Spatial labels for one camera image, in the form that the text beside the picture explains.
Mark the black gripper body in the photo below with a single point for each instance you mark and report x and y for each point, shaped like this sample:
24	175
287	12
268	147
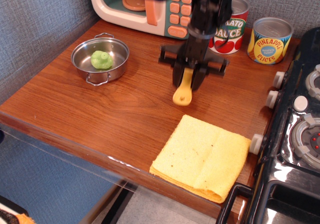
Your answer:
193	54

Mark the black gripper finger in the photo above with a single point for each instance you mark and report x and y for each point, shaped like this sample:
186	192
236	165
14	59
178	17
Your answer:
198	77
177	74

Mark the yellow dish brush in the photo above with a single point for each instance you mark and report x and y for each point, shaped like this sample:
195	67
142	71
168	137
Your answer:
183	94

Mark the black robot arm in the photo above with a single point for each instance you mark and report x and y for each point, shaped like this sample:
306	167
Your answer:
207	17

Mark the yellow towel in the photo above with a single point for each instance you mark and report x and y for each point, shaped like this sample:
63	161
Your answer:
202	158

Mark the tomato sauce can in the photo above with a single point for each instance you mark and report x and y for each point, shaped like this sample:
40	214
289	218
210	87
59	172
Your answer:
228	39

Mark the pineapple slices can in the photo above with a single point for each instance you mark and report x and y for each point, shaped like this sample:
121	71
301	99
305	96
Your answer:
269	40

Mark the white stove knob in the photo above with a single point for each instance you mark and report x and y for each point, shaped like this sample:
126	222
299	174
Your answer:
271	99
278	79
256	143

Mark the green toy vegetable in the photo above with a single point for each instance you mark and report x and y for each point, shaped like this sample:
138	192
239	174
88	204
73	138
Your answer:
101	60

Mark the orange microwave plate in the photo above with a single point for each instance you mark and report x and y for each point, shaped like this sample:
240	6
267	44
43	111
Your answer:
134	5

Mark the toy microwave oven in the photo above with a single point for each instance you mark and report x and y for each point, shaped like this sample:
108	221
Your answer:
167	18

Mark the small steel pot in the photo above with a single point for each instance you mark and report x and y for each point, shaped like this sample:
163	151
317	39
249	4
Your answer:
118	50

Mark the white round stove button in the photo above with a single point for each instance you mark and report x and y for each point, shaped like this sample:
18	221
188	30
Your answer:
300	103

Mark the grey stove burner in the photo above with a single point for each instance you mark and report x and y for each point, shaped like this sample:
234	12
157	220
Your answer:
305	140
310	83

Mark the black toy stove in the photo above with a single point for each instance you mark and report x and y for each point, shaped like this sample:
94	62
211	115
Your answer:
286	189

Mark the black orange object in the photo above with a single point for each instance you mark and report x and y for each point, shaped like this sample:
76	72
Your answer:
11	213

